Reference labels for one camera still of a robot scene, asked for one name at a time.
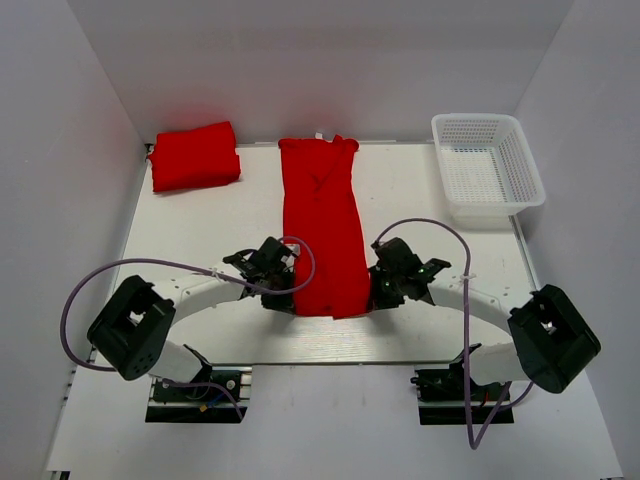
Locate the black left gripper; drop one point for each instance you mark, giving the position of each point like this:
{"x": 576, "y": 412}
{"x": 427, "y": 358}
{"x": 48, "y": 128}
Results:
{"x": 279, "y": 298}

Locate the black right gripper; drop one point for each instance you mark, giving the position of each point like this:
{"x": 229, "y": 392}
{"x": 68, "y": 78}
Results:
{"x": 379, "y": 293}

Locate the red t shirt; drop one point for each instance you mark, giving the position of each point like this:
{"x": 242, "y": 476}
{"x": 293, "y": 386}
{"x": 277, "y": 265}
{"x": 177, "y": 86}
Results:
{"x": 203, "y": 157}
{"x": 320, "y": 209}

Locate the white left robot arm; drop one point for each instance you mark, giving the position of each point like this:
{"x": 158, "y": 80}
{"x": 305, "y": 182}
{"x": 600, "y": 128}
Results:
{"x": 131, "y": 331}

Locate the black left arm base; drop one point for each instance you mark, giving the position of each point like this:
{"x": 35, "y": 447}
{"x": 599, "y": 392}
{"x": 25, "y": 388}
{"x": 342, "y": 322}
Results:
{"x": 221, "y": 395}

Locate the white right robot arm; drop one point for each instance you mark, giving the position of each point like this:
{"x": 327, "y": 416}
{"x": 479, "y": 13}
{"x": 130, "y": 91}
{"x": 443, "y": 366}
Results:
{"x": 550, "y": 342}

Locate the red folded t shirt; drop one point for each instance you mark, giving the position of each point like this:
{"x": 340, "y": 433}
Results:
{"x": 203, "y": 157}

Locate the white plastic mesh basket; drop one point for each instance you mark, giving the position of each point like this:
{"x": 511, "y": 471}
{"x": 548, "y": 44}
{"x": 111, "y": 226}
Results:
{"x": 486, "y": 166}

